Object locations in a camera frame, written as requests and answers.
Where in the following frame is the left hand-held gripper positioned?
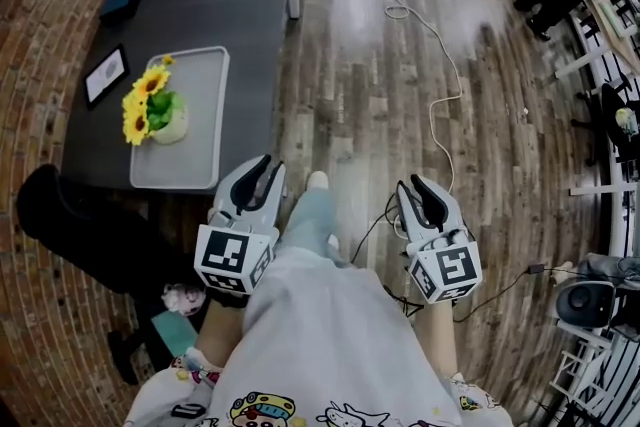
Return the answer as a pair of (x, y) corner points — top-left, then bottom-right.
(193, 154), (288, 295)

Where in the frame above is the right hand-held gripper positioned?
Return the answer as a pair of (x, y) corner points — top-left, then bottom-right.
(396, 174), (484, 305)

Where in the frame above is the grey tray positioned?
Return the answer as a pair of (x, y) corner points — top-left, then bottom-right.
(129, 45), (231, 190)

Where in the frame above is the sunflower bouquet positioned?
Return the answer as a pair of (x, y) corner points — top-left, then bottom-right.
(122, 54), (190, 147)

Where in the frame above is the person's right forearm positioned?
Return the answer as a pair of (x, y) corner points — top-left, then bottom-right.
(414, 302), (459, 379)

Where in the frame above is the person's left forearm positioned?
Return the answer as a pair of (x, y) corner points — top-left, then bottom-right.
(194, 294), (251, 369)

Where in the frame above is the person's light jeans leg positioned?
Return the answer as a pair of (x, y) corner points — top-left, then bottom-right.
(277, 187), (351, 266)

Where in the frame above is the pink plush toy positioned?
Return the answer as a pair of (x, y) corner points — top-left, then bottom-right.
(162, 283), (206, 316)

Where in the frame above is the person's white cartoon shirt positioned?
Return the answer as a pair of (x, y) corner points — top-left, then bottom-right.
(122, 244), (516, 427)

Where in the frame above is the teal book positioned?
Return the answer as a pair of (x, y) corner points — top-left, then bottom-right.
(151, 309), (199, 356)

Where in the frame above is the grey round device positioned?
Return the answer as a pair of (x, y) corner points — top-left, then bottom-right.
(555, 280), (616, 330)

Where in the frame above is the black high-back office chair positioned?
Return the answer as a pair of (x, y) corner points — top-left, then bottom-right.
(17, 163), (211, 386)

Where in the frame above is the black framed leaf picture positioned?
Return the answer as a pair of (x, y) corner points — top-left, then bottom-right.
(83, 43), (131, 111)

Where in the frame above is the black wrist strap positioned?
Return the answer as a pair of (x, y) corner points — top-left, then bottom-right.
(207, 287), (251, 310)

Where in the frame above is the white cable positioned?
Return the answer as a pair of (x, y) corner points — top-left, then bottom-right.
(347, 0), (464, 196)

